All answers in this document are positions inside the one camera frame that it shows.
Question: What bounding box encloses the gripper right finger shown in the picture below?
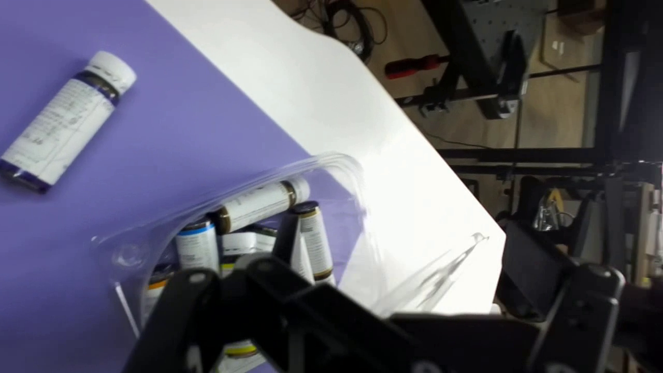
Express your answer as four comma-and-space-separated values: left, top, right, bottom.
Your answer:
527, 263, 626, 373

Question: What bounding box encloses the bundle of black cables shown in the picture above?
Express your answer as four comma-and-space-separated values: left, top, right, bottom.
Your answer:
290, 0, 389, 64

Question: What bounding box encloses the red-handled screwdriver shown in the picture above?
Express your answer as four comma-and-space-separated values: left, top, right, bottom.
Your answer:
384, 53, 450, 80

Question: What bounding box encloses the black stand with perforated plate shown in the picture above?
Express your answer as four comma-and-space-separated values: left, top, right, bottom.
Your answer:
396, 0, 551, 121

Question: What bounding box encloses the purple mat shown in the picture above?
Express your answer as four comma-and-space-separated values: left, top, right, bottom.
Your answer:
0, 0, 369, 373

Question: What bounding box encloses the clear plastic bowl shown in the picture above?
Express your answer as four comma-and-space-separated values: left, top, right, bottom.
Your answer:
91, 152, 491, 373

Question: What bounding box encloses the bottle with orange band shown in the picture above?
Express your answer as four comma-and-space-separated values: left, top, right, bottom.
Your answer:
141, 263, 174, 327

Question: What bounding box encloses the white-capped bottle with white label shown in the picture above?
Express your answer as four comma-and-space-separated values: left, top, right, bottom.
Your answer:
0, 50, 137, 194

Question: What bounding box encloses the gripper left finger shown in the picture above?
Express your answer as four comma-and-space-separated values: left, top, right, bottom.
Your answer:
123, 253, 417, 373

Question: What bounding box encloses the bottle with yellow band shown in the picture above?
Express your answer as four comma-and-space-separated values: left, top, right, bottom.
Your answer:
222, 339, 261, 366

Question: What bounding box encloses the bottle with dark cap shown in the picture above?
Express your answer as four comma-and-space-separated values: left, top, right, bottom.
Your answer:
291, 200, 337, 286

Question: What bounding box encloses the black metal frame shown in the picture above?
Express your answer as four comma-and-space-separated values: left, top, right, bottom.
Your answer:
438, 0, 663, 179

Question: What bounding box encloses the brown bottle with white cap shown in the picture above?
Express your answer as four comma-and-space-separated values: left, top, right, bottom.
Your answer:
215, 178, 311, 235

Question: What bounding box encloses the bottle with blue band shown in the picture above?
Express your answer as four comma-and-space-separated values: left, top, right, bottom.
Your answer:
175, 219, 221, 274

